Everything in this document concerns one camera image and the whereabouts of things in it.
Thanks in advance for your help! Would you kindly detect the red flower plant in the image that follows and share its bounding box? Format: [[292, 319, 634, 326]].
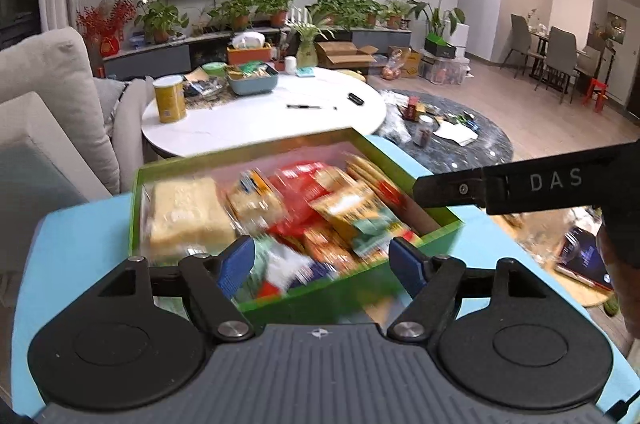
[[76, 0, 138, 55]]

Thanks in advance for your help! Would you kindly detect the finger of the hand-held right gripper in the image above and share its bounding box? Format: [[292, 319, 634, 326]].
[[413, 168, 487, 212]]

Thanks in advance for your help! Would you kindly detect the grey dining chair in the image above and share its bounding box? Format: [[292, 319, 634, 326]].
[[500, 14, 543, 78], [535, 27, 581, 102]]

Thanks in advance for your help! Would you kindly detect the green vase with plant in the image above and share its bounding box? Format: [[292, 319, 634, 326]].
[[290, 22, 332, 69]]

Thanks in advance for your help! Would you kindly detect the blue label cracker packet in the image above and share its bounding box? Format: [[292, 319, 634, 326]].
[[227, 169, 288, 230]]

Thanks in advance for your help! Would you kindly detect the dark glass jar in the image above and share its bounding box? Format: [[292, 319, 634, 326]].
[[415, 115, 434, 147]]

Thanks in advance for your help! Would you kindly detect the yellow can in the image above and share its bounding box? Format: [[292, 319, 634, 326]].
[[152, 75, 187, 123]]

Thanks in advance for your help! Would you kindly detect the green black box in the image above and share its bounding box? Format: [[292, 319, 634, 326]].
[[424, 32, 457, 59]]

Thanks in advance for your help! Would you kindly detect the open cardboard box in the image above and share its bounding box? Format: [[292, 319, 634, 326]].
[[315, 40, 378, 70]]

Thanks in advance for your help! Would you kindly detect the blue-grey basket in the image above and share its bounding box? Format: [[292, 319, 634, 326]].
[[226, 67, 280, 96]]

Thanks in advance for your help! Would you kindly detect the round grey rug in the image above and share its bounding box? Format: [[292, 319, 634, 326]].
[[375, 89, 515, 177]]

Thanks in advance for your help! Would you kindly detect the beige sofa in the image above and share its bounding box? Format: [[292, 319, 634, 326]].
[[0, 27, 153, 305]]

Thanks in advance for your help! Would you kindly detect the wall picture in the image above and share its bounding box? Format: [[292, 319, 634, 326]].
[[606, 12, 627, 45]]

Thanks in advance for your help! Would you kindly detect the tall broadleaf plant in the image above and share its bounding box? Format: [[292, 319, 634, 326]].
[[407, 0, 468, 41]]

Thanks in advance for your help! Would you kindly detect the orange snack packet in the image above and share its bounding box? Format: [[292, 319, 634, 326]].
[[300, 227, 358, 275]]

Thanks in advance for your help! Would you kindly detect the small red white packet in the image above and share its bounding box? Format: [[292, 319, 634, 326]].
[[260, 247, 343, 297]]

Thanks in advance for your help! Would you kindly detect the orange tissue box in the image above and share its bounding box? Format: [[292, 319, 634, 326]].
[[227, 32, 273, 65]]

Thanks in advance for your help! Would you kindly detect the clear plastic bag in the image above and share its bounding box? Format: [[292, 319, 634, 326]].
[[515, 207, 601, 265]]

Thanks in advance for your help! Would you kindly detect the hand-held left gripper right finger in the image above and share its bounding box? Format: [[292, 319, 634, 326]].
[[386, 237, 563, 342]]

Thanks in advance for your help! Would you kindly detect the white round table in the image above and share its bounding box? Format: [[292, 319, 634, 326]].
[[141, 67, 388, 160]]

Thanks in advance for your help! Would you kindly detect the black phone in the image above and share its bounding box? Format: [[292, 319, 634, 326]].
[[557, 227, 615, 292]]

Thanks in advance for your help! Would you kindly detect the large red snack bag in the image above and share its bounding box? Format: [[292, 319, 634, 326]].
[[270, 161, 341, 235]]

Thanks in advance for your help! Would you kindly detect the yellow red snack packet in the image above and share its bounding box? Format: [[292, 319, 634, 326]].
[[310, 169, 396, 230]]

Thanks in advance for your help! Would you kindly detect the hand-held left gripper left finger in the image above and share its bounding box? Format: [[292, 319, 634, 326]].
[[75, 235, 257, 343]]

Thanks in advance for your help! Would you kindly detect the dark snack tray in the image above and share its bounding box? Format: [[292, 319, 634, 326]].
[[185, 77, 228, 100]]

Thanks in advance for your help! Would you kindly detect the tan bread packet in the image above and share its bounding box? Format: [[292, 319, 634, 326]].
[[150, 178, 236, 262]]

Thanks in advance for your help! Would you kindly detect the green yellow snack packet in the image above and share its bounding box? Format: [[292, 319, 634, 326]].
[[350, 209, 421, 257]]

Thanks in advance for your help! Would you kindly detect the grey media cabinet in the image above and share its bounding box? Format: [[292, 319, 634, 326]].
[[102, 27, 413, 79]]

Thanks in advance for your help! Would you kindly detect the red stool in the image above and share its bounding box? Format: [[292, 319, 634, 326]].
[[582, 78, 610, 111]]

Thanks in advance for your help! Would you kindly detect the yellow cardboard box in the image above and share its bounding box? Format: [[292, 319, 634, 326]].
[[387, 47, 423, 78]]

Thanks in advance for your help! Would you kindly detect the white paper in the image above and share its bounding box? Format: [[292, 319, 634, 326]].
[[434, 123, 478, 146]]

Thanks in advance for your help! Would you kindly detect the white planter box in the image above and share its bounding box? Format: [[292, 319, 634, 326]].
[[452, 24, 471, 55]]

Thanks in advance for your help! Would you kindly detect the potted green plant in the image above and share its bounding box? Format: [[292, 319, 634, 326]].
[[135, 0, 190, 44], [255, 0, 299, 28], [207, 0, 256, 32], [312, 0, 382, 30], [384, 0, 416, 30]]

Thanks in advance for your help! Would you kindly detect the green cardboard box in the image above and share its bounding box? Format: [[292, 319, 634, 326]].
[[127, 127, 466, 335]]

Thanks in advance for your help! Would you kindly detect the person's right hand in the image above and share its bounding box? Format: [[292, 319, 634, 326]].
[[596, 224, 632, 319]]

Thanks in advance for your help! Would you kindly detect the clear storage box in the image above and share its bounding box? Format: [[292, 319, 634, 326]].
[[420, 54, 473, 86]]

